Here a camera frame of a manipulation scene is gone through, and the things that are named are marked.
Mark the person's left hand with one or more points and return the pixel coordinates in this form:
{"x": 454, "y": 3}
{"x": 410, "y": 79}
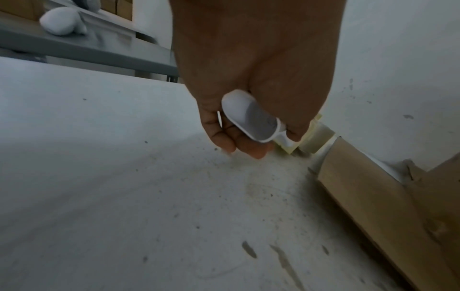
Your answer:
{"x": 258, "y": 51}

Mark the yellow white tape dispenser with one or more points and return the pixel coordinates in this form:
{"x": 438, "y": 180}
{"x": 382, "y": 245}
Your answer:
{"x": 251, "y": 116}

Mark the clear tape roll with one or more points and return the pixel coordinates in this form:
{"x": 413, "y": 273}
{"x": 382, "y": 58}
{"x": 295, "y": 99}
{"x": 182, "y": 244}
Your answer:
{"x": 320, "y": 136}

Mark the brown cardboard box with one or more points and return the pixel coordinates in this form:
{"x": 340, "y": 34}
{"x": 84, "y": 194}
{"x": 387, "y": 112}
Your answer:
{"x": 377, "y": 199}

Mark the brown storage carton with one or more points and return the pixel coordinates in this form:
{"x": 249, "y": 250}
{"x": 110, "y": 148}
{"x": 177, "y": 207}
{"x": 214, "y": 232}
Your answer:
{"x": 116, "y": 8}
{"x": 21, "y": 8}

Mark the grey metal shelf rack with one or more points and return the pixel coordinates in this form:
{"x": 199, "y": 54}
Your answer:
{"x": 72, "y": 45}

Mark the white plastic bag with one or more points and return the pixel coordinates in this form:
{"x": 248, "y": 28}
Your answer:
{"x": 61, "y": 21}

